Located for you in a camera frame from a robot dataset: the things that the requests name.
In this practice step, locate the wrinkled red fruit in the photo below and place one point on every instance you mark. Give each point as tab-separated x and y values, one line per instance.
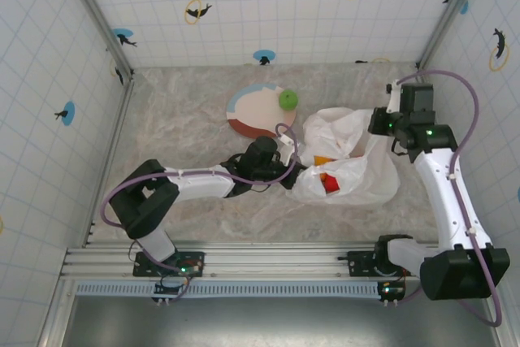
332	183

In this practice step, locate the white plastic bag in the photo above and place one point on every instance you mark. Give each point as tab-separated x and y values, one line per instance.
365	184

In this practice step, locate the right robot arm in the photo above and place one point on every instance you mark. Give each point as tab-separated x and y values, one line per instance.
443	200

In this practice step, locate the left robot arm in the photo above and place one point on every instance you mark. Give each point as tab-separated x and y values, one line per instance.
195	186

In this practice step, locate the round plate blue brown rim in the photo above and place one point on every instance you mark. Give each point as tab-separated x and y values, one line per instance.
256	113

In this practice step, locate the round green apple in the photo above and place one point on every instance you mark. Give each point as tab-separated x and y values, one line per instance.
288	100

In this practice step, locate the grey metal sheet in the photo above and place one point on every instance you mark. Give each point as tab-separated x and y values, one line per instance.
264	322

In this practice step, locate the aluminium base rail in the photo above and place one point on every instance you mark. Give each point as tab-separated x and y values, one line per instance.
264	259

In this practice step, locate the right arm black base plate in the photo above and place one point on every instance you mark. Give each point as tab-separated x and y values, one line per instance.
359	261

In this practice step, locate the aluminium frame post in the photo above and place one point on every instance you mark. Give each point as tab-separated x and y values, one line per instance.
97	18
449	14

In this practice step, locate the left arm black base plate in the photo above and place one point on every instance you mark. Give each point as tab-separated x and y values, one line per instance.
195	261

